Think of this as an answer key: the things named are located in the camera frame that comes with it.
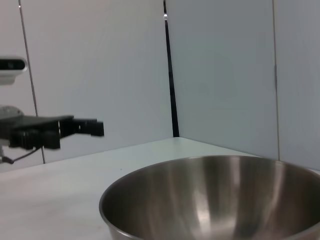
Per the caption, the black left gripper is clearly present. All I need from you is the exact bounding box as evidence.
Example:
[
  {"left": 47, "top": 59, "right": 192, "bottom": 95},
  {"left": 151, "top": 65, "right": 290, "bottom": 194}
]
[{"left": 0, "top": 114, "right": 105, "bottom": 151}]

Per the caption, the large stainless steel bowl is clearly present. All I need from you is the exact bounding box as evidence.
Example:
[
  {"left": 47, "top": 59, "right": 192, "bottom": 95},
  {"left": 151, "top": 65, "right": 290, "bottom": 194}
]
[{"left": 99, "top": 154, "right": 320, "bottom": 240}]

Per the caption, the left gripper cable with plug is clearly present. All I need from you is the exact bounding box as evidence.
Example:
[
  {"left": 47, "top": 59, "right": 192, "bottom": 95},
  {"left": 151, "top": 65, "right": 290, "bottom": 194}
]
[{"left": 0, "top": 146, "right": 43, "bottom": 165}]

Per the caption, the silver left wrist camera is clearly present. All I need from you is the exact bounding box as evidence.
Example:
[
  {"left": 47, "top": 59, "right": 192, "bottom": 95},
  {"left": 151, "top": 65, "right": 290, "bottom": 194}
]
[{"left": 0, "top": 56, "right": 29, "bottom": 86}]

